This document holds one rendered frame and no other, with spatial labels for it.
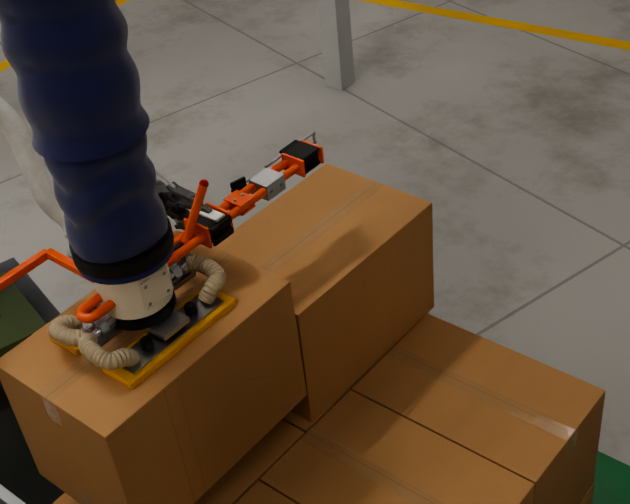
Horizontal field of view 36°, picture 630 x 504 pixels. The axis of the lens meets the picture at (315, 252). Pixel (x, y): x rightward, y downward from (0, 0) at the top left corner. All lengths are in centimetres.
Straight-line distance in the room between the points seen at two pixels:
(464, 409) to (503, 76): 307
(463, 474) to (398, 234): 68
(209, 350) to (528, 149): 293
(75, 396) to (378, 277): 95
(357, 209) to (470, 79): 277
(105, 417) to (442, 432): 99
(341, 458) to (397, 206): 74
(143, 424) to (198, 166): 290
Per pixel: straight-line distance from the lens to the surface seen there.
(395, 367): 290
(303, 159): 253
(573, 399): 283
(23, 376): 232
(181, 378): 221
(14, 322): 291
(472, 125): 509
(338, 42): 534
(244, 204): 242
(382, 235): 272
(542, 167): 476
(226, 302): 232
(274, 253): 270
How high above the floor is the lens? 256
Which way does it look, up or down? 37 degrees down
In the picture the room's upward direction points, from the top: 6 degrees counter-clockwise
